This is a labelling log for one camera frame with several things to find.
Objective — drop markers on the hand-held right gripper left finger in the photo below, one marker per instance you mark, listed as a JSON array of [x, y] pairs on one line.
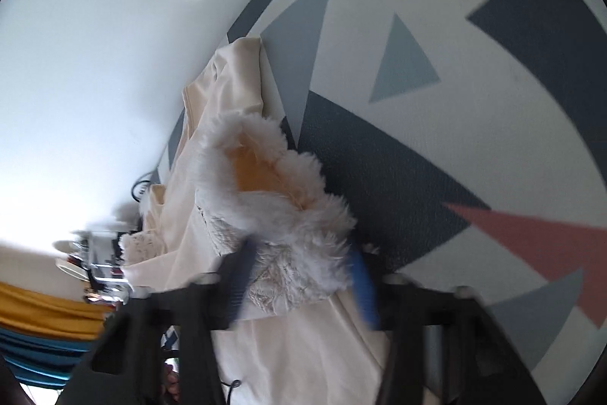
[[237, 286]]

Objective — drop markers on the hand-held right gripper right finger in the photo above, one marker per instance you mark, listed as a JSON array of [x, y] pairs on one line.
[[365, 291]]

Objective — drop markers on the cream fur-trimmed garment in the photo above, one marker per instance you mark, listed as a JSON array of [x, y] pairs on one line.
[[294, 362]]

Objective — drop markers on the cluster of cosmetic bottles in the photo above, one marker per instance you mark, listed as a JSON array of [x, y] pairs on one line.
[[99, 258]]

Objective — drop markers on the geometric printed tablecloth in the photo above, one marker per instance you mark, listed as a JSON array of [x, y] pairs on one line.
[[427, 149]]

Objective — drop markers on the yellow curtain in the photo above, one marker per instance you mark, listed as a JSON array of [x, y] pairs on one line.
[[47, 305]]

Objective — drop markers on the teal curtain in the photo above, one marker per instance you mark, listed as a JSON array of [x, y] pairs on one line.
[[42, 357]]

